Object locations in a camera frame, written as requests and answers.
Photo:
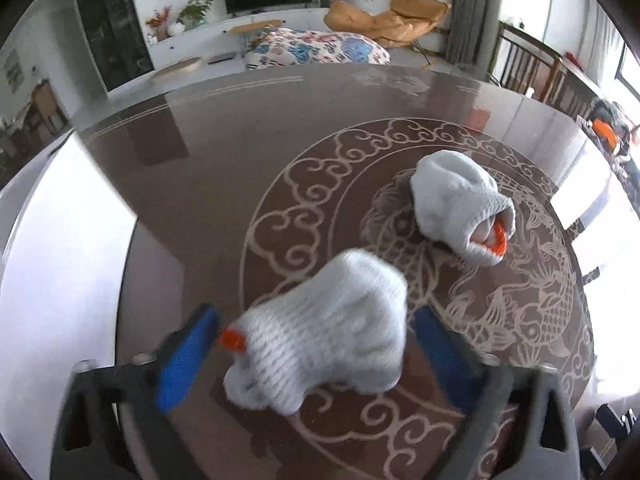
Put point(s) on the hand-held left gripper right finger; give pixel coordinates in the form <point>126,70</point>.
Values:
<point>442,355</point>

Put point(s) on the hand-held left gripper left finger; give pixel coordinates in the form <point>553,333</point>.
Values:
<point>185,360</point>

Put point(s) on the white knit glove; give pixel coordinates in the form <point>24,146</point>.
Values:
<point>325,325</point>
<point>450,195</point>

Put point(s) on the white board panel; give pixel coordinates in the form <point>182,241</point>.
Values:
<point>60,285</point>

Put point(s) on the pile of clothes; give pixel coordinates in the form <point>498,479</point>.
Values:
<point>607,130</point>

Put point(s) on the round wooden tray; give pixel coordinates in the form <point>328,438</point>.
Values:
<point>177,67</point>

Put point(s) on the wooden chair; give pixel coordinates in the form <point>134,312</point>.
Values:
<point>570,90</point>
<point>520,55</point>

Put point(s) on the small black device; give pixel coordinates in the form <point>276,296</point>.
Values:
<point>221,58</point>

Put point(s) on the white tv console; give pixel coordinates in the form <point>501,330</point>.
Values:
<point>200,42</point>

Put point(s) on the floral printed blanket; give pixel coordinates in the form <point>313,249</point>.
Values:
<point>315,50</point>

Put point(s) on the red flower vase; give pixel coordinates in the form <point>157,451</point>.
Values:
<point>159,19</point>

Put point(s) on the wooden side table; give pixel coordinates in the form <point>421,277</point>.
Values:
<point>255,25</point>

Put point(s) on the orange lounge chair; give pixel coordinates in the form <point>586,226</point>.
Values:
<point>400,15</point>

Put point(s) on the grey curtain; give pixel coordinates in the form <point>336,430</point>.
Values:
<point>472,10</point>

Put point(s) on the black glass cabinet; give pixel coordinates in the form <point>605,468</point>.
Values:
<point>110,20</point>

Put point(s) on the green potted plant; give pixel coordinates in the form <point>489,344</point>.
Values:
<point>195,10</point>

